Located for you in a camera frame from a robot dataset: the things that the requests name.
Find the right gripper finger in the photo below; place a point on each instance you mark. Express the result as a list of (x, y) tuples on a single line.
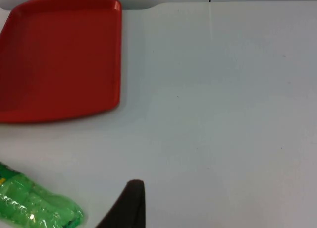
[(128, 208)]

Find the red tray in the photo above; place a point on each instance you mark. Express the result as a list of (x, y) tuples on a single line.
[(62, 62)]

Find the green plastic bottle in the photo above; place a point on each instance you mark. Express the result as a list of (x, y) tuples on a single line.
[(29, 198)]

